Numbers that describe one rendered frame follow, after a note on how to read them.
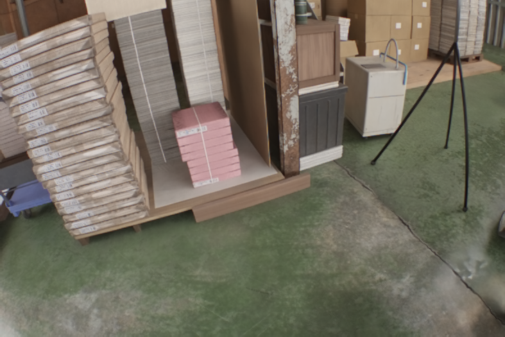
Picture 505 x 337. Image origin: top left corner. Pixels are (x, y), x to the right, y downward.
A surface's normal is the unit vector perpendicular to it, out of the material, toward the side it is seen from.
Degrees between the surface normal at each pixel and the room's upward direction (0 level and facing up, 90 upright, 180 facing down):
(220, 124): 90
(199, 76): 90
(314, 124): 90
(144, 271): 0
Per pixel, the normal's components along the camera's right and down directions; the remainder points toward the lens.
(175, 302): -0.10, -0.84
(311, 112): 0.35, 0.47
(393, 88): 0.10, 0.52
